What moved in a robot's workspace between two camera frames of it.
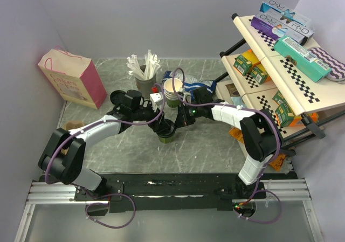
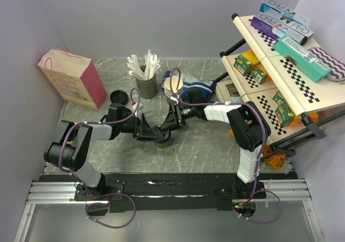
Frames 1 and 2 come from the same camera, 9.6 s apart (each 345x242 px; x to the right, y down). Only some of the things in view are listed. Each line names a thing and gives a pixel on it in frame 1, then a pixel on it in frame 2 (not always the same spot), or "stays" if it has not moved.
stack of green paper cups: (172, 100) stays
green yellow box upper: (244, 62) stays
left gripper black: (154, 124) to (142, 130)
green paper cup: (166, 140) to (161, 145)
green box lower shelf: (284, 113) stays
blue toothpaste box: (276, 8) stays
